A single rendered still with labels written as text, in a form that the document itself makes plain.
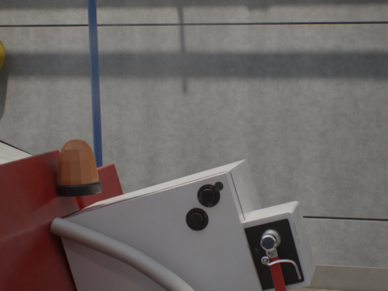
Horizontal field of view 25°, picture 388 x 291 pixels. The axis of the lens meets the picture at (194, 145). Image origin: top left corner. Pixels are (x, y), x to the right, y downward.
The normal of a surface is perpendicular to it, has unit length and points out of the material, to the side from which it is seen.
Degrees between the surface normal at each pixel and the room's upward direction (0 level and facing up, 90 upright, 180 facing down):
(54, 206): 70
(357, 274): 90
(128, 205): 90
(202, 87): 90
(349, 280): 90
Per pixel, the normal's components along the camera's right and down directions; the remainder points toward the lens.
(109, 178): 0.93, -0.28
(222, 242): -0.22, 0.09
